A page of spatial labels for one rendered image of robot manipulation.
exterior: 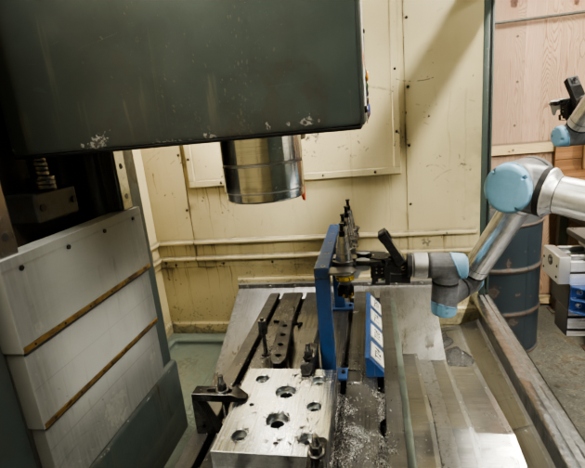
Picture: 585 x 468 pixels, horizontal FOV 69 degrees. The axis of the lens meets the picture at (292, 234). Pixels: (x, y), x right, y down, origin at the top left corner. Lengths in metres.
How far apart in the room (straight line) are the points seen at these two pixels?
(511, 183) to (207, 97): 0.70
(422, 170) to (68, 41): 1.39
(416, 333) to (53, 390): 1.29
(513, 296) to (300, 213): 1.61
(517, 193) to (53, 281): 1.01
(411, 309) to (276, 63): 1.37
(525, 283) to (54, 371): 2.63
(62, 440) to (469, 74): 1.72
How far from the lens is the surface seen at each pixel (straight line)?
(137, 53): 0.81
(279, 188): 0.79
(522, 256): 2.96
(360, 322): 1.55
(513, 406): 1.61
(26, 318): 0.94
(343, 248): 1.15
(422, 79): 1.85
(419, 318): 1.86
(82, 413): 1.12
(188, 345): 2.23
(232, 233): 2.01
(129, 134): 0.82
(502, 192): 1.11
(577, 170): 3.70
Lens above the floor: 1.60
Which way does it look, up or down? 15 degrees down
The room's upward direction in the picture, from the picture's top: 5 degrees counter-clockwise
